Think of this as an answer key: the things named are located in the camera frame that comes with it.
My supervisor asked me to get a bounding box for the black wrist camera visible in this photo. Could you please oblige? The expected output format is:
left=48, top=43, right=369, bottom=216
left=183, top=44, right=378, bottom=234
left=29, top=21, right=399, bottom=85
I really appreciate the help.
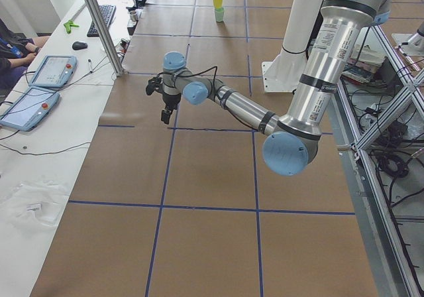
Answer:
left=146, top=76, right=163, bottom=95

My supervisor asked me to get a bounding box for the stack of magazines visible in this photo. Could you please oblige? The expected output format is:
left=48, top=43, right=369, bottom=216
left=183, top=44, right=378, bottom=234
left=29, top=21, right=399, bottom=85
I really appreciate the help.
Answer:
left=342, top=44, right=386, bottom=83

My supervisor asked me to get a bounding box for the blue teach pendant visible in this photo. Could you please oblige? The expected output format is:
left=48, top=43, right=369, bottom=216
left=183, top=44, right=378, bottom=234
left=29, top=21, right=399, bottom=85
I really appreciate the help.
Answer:
left=1, top=86, right=60, bottom=132
left=28, top=55, right=77, bottom=89

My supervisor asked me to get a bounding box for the green tool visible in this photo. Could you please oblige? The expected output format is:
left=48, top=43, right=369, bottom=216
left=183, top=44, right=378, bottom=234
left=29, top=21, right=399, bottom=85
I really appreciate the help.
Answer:
left=64, top=19, right=80, bottom=34

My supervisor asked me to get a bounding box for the black computer mouse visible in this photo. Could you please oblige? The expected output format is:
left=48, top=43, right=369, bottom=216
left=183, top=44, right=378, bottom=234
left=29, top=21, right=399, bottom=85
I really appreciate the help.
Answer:
left=72, top=41, right=88, bottom=50

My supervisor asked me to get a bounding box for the upper blue teach pendant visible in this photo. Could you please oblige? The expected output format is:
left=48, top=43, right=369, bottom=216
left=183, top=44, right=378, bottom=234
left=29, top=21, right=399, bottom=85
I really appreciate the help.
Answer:
left=28, top=55, right=77, bottom=89

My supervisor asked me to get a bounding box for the seated person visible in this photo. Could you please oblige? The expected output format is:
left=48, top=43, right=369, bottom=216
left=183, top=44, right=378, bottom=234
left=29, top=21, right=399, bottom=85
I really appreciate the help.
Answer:
left=1, top=21, right=49, bottom=89

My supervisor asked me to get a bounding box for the black keyboard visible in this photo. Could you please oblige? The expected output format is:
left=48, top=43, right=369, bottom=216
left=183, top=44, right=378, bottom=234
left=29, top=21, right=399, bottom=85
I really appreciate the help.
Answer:
left=86, top=4, right=117, bottom=38

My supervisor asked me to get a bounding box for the green paper cup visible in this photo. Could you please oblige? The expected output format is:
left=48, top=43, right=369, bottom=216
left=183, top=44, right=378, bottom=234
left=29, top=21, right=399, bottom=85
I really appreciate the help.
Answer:
left=215, top=7, right=225, bottom=23

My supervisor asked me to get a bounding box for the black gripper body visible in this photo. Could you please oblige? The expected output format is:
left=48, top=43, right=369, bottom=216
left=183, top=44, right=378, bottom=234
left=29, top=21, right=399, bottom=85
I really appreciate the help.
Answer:
left=162, top=93, right=180, bottom=111

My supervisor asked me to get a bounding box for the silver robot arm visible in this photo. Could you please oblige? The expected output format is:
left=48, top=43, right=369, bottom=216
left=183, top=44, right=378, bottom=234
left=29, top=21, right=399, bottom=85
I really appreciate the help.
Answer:
left=146, top=0, right=391, bottom=176

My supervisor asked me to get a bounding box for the white pedestal column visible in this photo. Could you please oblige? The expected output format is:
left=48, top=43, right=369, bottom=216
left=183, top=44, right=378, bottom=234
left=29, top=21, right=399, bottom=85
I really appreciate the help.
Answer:
left=262, top=0, right=323, bottom=93

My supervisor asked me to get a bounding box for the black camera cable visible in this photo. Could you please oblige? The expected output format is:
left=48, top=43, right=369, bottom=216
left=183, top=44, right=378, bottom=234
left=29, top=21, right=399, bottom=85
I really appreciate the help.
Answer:
left=155, top=66, right=219, bottom=94

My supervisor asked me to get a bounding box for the lower blue teach pendant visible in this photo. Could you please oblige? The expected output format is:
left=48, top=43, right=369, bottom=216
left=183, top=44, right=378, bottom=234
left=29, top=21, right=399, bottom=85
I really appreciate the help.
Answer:
left=1, top=86, right=60, bottom=132

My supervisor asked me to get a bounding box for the aluminium frame post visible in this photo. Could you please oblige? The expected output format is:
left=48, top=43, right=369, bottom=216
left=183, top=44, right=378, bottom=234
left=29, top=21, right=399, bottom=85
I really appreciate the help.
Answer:
left=83, top=0, right=130, bottom=77

